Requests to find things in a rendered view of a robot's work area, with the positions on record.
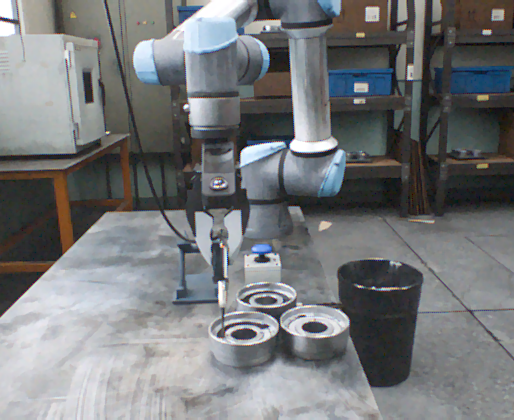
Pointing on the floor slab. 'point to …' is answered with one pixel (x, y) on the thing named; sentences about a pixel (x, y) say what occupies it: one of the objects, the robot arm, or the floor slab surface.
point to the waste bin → (381, 315)
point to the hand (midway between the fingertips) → (220, 259)
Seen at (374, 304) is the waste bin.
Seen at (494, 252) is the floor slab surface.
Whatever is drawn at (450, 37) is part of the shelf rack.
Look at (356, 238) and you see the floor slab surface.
